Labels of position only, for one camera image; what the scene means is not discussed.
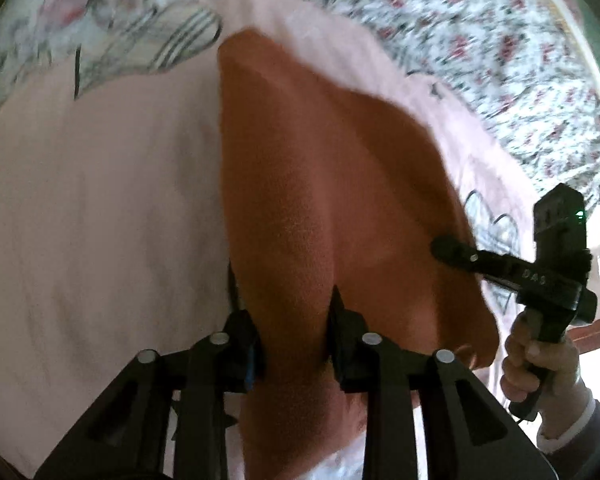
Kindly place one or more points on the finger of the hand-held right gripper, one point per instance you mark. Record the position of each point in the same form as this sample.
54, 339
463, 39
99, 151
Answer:
472, 257

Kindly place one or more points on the person's right forearm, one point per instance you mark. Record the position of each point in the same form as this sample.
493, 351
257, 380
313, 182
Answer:
580, 422

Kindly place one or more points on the small-flower white quilt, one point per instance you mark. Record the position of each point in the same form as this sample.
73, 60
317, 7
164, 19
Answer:
480, 35

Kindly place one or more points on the large-flower white cloth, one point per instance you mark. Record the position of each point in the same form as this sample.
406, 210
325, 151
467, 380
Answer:
80, 5

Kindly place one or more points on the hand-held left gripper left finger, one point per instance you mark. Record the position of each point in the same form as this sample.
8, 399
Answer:
241, 347

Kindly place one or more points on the pink bed sheet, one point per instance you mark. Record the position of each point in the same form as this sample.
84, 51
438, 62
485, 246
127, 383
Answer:
105, 210

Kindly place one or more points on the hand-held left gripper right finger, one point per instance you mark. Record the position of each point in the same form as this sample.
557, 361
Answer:
342, 345

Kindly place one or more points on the orange knit sweater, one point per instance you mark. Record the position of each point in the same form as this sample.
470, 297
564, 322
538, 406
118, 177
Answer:
305, 185

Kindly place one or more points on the person's right hand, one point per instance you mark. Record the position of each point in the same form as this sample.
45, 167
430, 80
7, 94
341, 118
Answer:
560, 370

